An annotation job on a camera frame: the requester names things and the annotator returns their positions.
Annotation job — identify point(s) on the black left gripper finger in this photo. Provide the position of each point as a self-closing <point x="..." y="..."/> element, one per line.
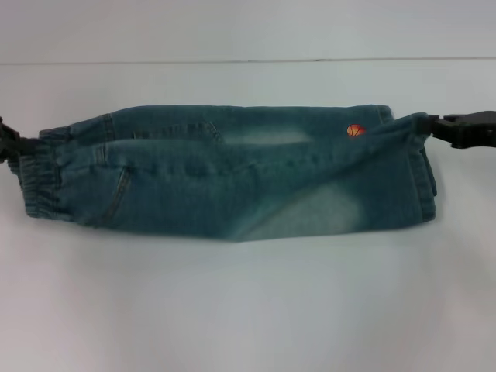
<point x="11" y="137"/>
<point x="7" y="153"/>

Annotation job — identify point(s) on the blue denim shorts with embroidery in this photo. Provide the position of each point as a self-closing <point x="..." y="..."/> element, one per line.
<point x="232" y="182"/>

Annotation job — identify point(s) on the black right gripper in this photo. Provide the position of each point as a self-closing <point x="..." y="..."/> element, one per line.
<point x="472" y="129"/>

